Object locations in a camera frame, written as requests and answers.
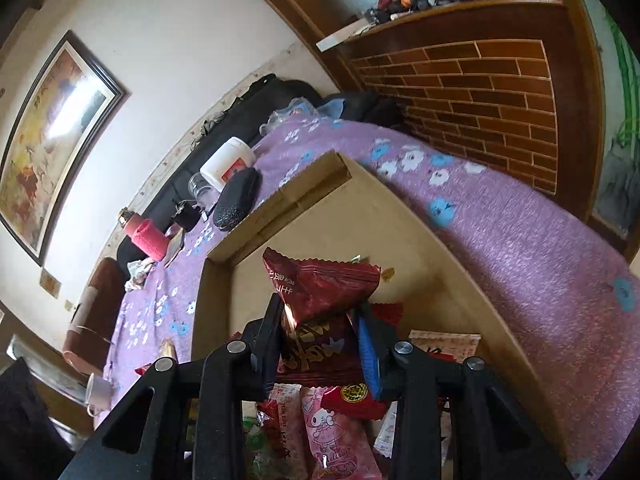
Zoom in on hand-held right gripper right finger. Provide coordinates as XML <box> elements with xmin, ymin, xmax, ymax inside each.
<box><xmin>350</xmin><ymin>300</ymin><xmax>576</xmax><ymax>480</ymax></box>

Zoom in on clear plastic bag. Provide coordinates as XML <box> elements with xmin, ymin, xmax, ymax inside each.
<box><xmin>260</xmin><ymin>97</ymin><xmax>321</xmax><ymax>133</ymax></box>

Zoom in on pink cartoon snack packet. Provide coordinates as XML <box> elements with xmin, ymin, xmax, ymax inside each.
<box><xmin>299</xmin><ymin>385</ymin><xmax>383</xmax><ymax>480</ymax></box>

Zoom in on brown chair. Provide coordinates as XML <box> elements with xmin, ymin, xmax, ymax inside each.
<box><xmin>62</xmin><ymin>257</ymin><xmax>128</xmax><ymax>376</ymax></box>

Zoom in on shallow cardboard box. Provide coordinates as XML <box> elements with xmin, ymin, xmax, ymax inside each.
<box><xmin>190</xmin><ymin>151</ymin><xmax>571</xmax><ymax>480</ymax></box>

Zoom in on clear glass cup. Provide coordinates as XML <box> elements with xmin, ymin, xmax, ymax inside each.
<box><xmin>187</xmin><ymin>171</ymin><xmax>221</xmax><ymax>209</ymax></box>

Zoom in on white red-print snack packet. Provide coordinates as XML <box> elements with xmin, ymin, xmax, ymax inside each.
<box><xmin>372</xmin><ymin>400</ymin><xmax>401</xmax><ymax>461</ymax></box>
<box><xmin>407</xmin><ymin>330</ymin><xmax>482</xmax><ymax>366</ymax></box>

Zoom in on white plastic jar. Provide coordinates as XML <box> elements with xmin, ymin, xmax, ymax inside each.
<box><xmin>200</xmin><ymin>136</ymin><xmax>257</xmax><ymax>192</ymax></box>

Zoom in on wooden glass-door cabinet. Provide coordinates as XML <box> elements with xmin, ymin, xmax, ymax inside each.
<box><xmin>0</xmin><ymin>305</ymin><xmax>96</xmax><ymax>456</ymax></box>

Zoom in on white mug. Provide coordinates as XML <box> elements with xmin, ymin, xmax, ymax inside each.
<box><xmin>85</xmin><ymin>372</ymin><xmax>115</xmax><ymax>417</ymax></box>

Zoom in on purple floral tablecloth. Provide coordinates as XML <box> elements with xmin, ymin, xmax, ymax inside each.
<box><xmin>92</xmin><ymin>112</ymin><xmax>640</xmax><ymax>480</ymax></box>

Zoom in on black glasses case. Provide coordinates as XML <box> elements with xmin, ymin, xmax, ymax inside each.
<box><xmin>212</xmin><ymin>167</ymin><xmax>261</xmax><ymax>232</ymax></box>

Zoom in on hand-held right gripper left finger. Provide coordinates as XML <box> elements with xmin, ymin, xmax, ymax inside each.
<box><xmin>57</xmin><ymin>292</ymin><xmax>286</xmax><ymax>480</ymax></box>

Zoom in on framed horse painting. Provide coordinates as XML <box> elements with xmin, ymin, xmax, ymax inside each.
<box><xmin>0</xmin><ymin>30</ymin><xmax>128</xmax><ymax>267</ymax></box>

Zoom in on small black box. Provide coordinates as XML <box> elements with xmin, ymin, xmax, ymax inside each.
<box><xmin>171</xmin><ymin>200</ymin><xmax>202</xmax><ymax>233</ymax></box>

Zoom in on flat white box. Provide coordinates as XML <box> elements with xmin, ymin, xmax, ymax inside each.
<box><xmin>316</xmin><ymin>20</ymin><xmax>373</xmax><ymax>52</ymax></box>

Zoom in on blue cloth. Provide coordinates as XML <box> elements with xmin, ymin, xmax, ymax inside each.
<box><xmin>315</xmin><ymin>99</ymin><xmax>346</xmax><ymax>121</ymax></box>

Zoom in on red doll print snack packet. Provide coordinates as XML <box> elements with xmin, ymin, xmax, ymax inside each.
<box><xmin>320</xmin><ymin>382</ymin><xmax>391</xmax><ymax>421</ymax></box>

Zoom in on pink sleeved bottle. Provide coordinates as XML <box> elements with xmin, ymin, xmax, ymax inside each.
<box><xmin>118</xmin><ymin>208</ymin><xmax>168</xmax><ymax>262</ymax></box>

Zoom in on black sofa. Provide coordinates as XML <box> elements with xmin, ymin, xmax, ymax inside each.
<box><xmin>116</xmin><ymin>74</ymin><xmax>323</xmax><ymax>273</ymax></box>

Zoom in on wooden brick-pattern counter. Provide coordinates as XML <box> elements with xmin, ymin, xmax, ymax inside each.
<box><xmin>225</xmin><ymin>0</ymin><xmax>601</xmax><ymax>241</ymax></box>

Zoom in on dark clothing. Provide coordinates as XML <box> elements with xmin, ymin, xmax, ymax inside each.
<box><xmin>320</xmin><ymin>91</ymin><xmax>406</xmax><ymax>128</ymax></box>

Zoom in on crumpled white cloth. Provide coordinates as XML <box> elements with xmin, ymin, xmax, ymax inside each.
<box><xmin>124</xmin><ymin>258</ymin><xmax>156</xmax><ymax>292</ymax></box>

